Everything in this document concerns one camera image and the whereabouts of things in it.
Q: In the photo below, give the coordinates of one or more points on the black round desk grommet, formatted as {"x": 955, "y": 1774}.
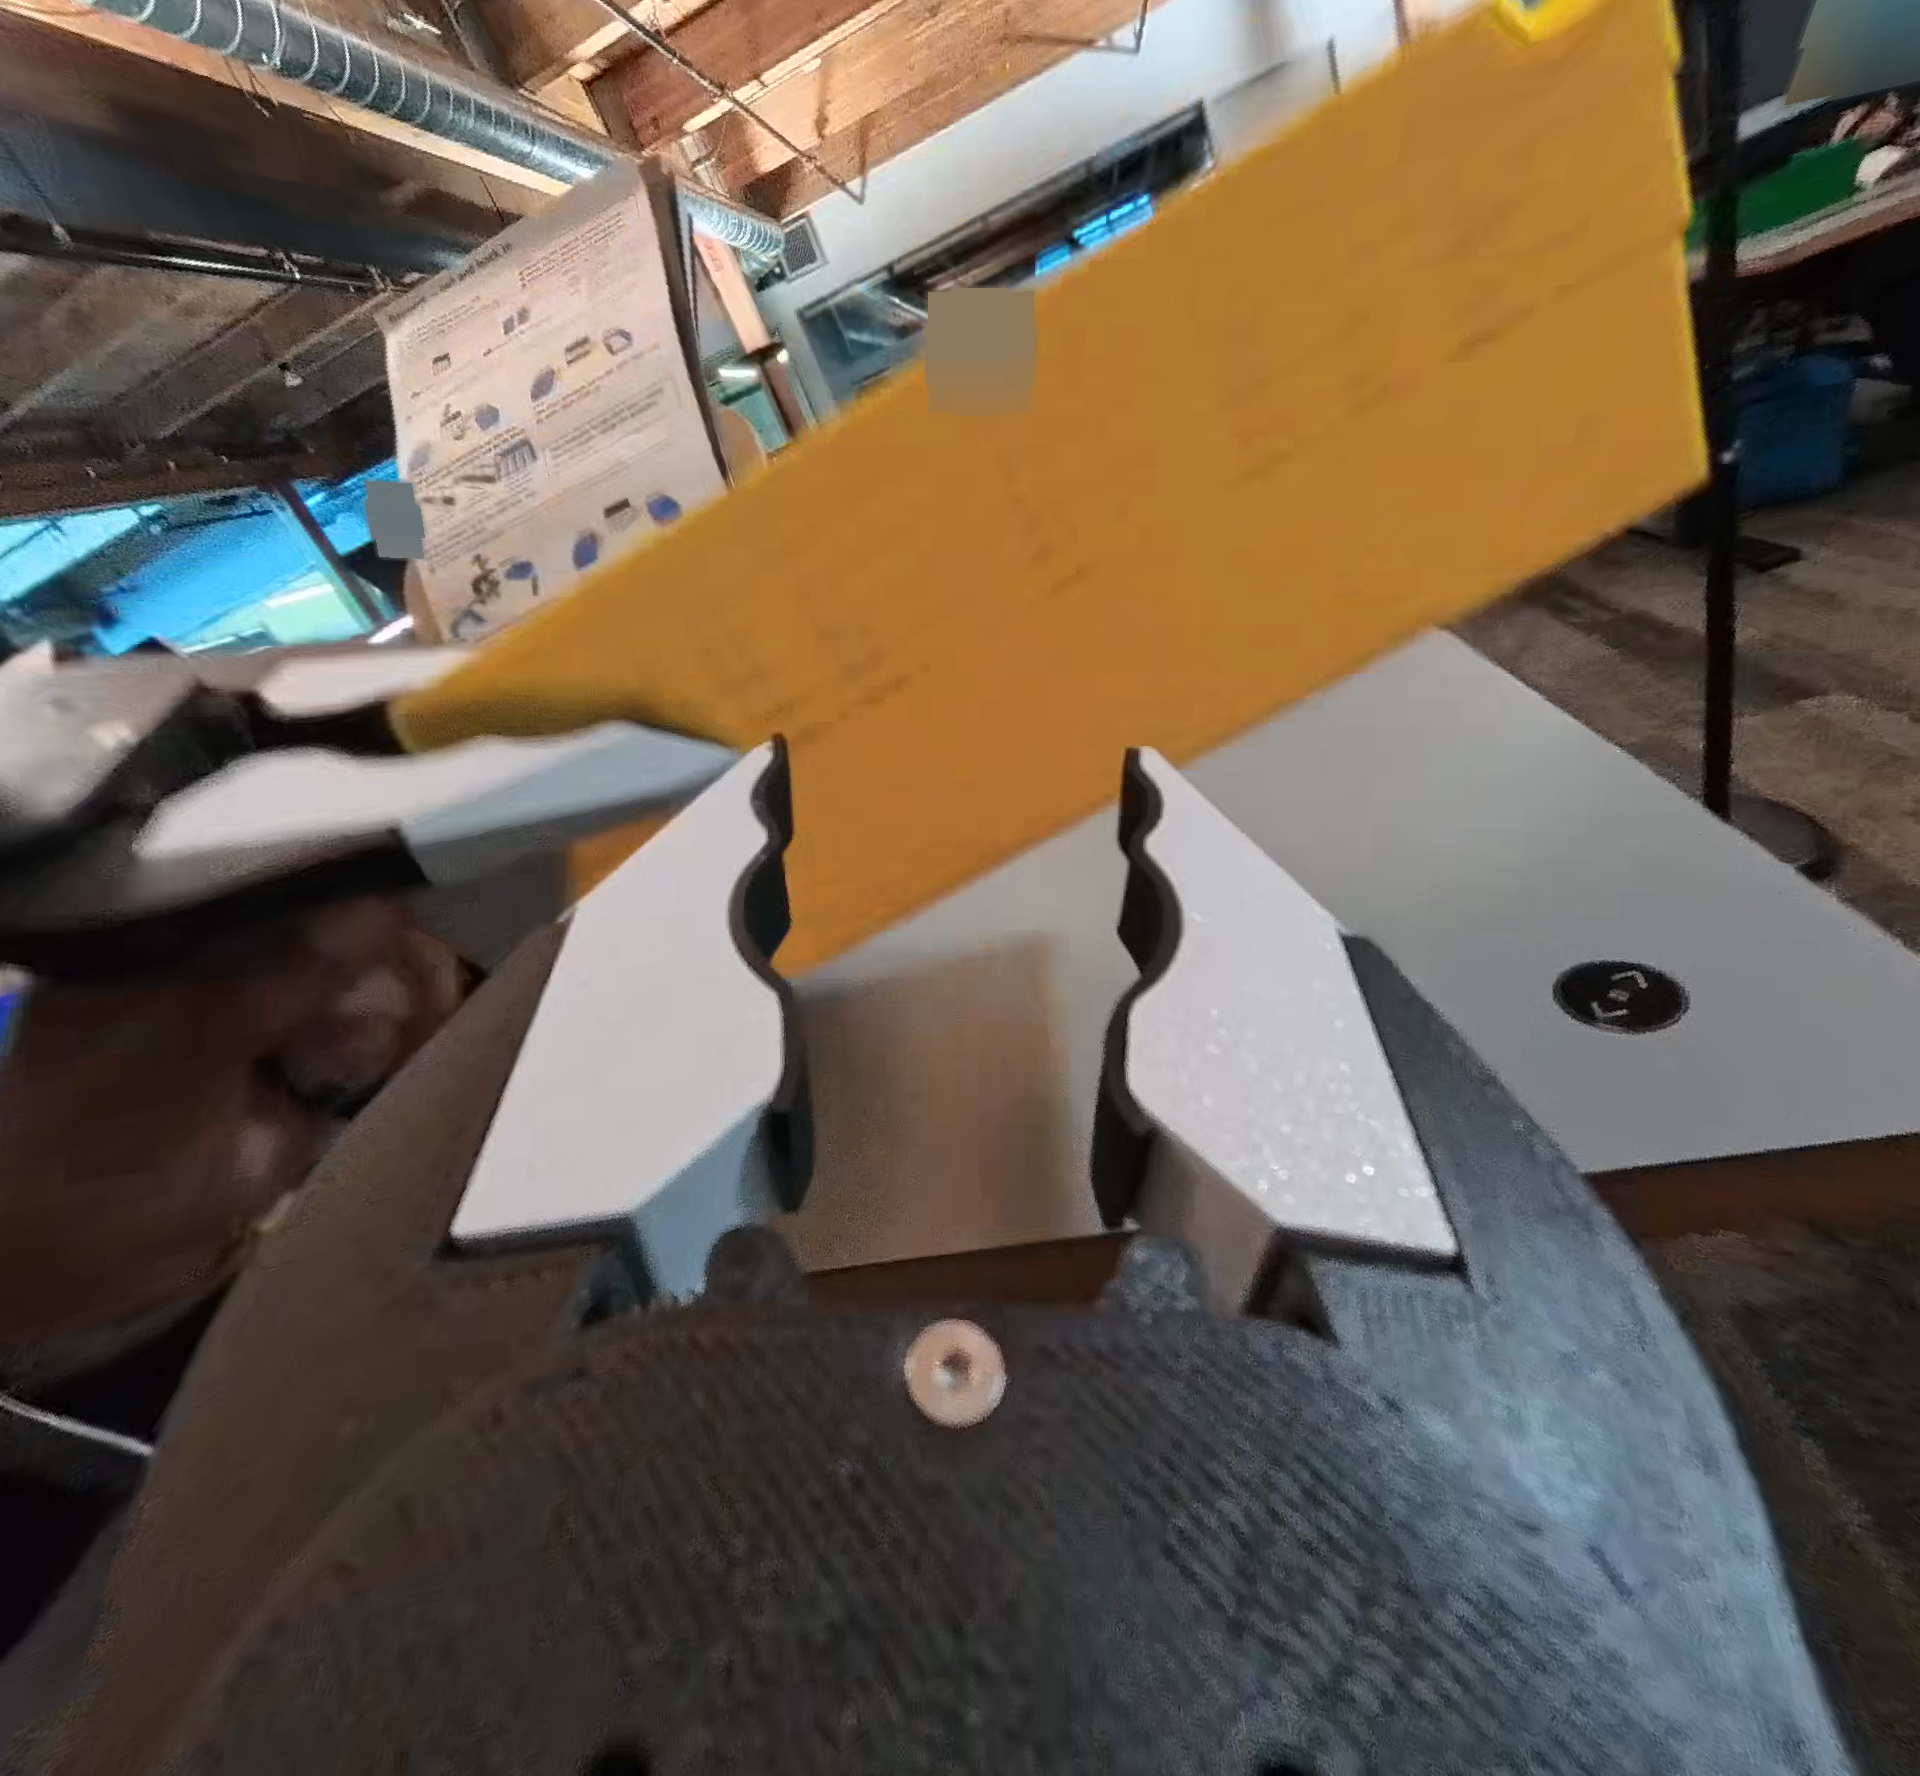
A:
{"x": 1619, "y": 1000}

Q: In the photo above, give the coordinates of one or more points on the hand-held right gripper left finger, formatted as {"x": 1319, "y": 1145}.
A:
{"x": 630, "y": 1058}

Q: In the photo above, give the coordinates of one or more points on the person's left hand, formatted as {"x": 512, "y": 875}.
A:
{"x": 150, "y": 1130}

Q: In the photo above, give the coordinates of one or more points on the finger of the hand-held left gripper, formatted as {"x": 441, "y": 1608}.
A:
{"x": 361, "y": 684}
{"x": 453, "y": 787}

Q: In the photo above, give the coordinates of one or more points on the blue storage tub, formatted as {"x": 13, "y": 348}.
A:
{"x": 1801, "y": 434}

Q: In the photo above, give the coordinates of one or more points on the instruction poster board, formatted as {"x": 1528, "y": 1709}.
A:
{"x": 556, "y": 380}

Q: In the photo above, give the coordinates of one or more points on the silver air duct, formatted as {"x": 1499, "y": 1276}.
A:
{"x": 226, "y": 7}

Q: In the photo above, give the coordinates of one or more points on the yellow plastic bin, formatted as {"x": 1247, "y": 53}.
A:
{"x": 1201, "y": 459}

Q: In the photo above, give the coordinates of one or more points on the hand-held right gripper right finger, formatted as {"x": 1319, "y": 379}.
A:
{"x": 1290, "y": 1086}

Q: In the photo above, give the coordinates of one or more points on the black stanchion post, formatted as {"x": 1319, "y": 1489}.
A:
{"x": 1719, "y": 459}

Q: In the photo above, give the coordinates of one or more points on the grey desk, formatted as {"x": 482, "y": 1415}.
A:
{"x": 1426, "y": 832}

